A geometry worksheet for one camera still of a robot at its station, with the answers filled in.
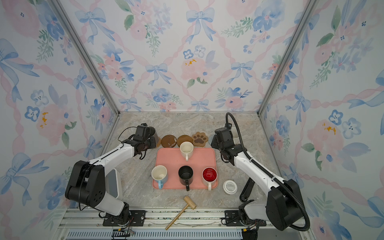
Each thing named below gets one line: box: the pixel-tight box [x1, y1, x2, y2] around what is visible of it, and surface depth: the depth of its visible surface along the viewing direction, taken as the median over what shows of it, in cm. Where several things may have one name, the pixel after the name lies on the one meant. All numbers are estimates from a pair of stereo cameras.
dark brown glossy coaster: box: [161, 134, 178, 148], surface depth 105 cm
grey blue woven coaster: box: [208, 134, 215, 145], surface depth 108 cm
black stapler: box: [239, 177, 255, 202], surface depth 81 cm
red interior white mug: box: [201, 167, 218, 191], surface depth 83 cm
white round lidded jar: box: [223, 180, 238, 195], surface depth 79 cm
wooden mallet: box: [165, 196, 197, 231], surface depth 78 cm
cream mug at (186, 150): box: [179, 141, 194, 162], surface depth 92 cm
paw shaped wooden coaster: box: [191, 131, 209, 147], surface depth 106 cm
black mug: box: [178, 165, 194, 192], surface depth 82 cm
